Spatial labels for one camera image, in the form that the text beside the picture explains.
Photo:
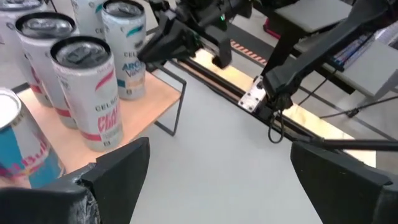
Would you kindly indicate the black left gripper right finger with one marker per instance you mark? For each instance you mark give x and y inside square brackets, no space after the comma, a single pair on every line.
[339,189]

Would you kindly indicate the wood table side board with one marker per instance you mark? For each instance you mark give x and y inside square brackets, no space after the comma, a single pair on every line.
[311,124]

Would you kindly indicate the black mat orange stripes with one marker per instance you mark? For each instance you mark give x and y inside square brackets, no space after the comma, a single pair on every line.
[250,52]

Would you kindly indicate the wood shelf black metal frame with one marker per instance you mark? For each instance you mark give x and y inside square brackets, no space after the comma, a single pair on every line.
[146,109]

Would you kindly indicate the silver blue Red Bull can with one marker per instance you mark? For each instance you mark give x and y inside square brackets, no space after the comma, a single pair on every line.
[18,155]

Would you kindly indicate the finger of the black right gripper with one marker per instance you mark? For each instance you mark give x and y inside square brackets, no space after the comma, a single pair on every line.
[222,49]
[171,40]

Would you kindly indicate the grey desk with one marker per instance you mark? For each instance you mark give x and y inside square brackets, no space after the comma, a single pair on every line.
[311,14]

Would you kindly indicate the black frame brace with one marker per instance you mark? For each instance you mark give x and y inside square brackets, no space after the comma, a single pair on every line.
[357,144]

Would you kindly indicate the black table frame rail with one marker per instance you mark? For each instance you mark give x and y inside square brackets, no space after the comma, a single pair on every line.
[217,85]

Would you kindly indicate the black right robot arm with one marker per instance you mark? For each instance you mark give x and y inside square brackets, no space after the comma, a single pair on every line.
[311,59]

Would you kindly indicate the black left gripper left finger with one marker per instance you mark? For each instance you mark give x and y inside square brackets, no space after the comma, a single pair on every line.
[124,174]

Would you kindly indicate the silver mounting bracket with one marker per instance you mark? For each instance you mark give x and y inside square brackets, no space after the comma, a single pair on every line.
[252,96]

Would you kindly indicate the grey laptop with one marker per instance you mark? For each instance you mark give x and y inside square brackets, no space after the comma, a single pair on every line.
[373,71]

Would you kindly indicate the red flat object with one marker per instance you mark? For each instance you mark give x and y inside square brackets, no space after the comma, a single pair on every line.
[272,28]

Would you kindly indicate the white Celsius can blue print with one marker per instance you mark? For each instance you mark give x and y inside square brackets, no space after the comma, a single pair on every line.
[127,56]

